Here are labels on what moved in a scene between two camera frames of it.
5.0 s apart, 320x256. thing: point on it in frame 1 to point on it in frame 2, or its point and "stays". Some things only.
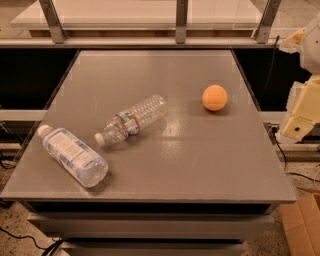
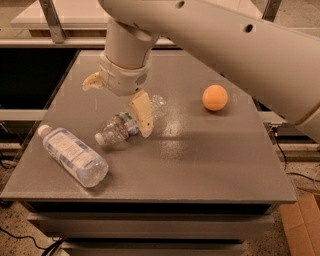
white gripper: (311, 50) to (122, 80)
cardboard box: (301, 224) stays
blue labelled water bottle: (85, 164) stays
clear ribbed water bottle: (130, 121) stays
